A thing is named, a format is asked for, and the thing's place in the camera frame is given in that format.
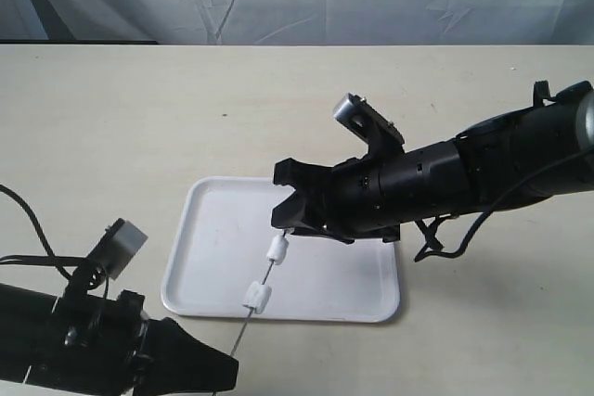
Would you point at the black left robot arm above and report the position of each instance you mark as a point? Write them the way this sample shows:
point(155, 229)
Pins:
point(29, 339)

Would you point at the white rectangular plastic tray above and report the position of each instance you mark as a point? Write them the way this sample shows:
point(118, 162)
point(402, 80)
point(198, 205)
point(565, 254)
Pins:
point(222, 247)

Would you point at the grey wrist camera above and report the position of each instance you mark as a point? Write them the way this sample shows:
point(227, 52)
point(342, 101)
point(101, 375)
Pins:
point(382, 138)
point(117, 247)

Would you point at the thin metal skewer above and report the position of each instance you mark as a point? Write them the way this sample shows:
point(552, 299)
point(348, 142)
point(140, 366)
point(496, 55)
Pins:
point(269, 268)

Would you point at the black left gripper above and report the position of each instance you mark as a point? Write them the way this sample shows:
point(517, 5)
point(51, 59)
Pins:
point(98, 339)

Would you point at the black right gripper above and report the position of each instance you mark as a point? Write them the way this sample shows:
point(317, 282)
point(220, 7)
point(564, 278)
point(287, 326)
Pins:
point(367, 197)

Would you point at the white marshmallow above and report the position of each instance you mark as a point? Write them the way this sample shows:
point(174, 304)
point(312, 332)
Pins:
point(256, 297)
point(278, 249)

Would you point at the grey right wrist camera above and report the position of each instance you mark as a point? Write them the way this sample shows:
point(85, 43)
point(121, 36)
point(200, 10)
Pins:
point(382, 138)

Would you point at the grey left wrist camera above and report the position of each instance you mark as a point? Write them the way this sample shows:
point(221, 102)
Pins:
point(117, 247)

